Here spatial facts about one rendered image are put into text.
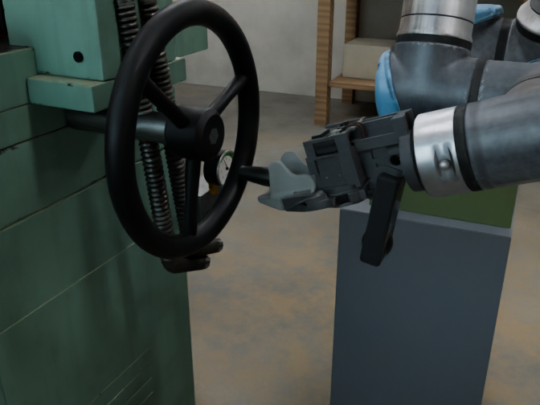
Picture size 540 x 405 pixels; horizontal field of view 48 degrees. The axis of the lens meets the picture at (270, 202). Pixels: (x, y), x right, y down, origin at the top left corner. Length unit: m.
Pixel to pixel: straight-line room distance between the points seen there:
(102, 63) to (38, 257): 0.26
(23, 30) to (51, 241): 0.25
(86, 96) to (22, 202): 0.16
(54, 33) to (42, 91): 0.06
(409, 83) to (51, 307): 0.52
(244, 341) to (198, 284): 0.33
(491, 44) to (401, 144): 0.48
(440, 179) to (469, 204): 0.49
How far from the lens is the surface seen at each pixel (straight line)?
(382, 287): 1.18
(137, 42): 0.60
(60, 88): 0.71
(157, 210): 0.76
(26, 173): 0.76
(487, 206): 1.12
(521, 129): 0.61
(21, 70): 0.74
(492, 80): 0.73
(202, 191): 1.03
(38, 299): 0.82
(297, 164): 0.74
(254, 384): 1.56
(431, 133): 0.63
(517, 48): 1.09
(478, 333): 1.20
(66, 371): 0.90
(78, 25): 0.70
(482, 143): 0.61
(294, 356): 1.65
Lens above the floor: 1.02
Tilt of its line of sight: 24 degrees down
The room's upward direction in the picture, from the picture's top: straight up
